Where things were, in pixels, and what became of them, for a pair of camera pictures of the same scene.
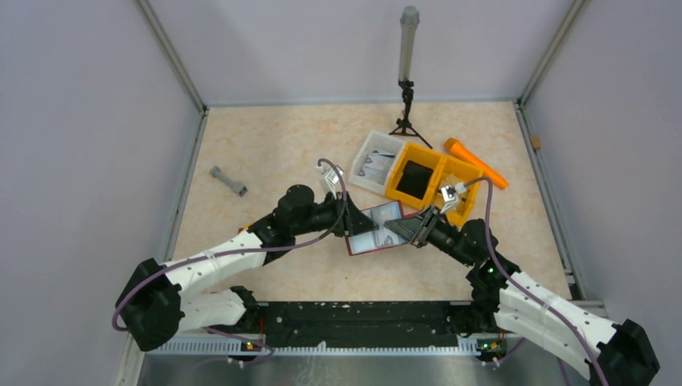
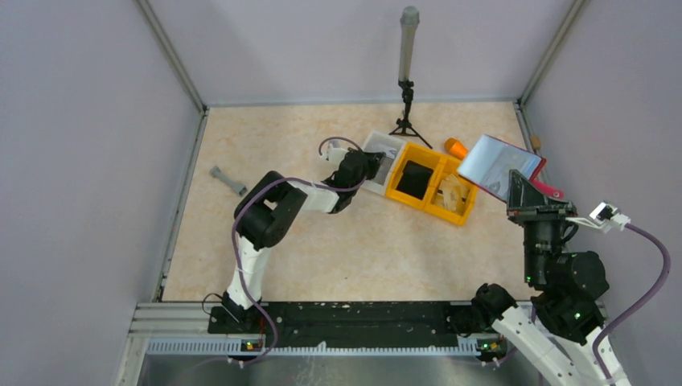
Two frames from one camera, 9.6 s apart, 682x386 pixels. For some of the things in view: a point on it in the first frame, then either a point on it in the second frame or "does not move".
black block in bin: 414,179 does not move
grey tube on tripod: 409,19 does not move
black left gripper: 347,215 -> 364,166
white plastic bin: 371,166 does not move
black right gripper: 423,227 -> 539,212
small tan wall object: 536,141 does not move
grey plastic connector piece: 234,184 does not move
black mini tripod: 404,125 does not move
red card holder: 381,238 -> 490,162
